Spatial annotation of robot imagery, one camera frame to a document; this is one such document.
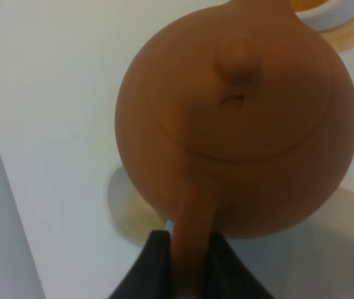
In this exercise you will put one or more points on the beige round teapot saucer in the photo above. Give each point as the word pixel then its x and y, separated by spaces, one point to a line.
pixel 133 218

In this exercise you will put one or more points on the far white teacup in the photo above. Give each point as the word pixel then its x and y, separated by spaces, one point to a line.
pixel 324 15

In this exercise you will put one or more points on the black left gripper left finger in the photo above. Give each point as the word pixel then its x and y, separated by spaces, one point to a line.
pixel 149 277

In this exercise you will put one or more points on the brown clay teapot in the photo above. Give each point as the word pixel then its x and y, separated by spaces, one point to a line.
pixel 237 119

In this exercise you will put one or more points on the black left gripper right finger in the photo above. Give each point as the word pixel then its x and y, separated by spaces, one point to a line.
pixel 227 276

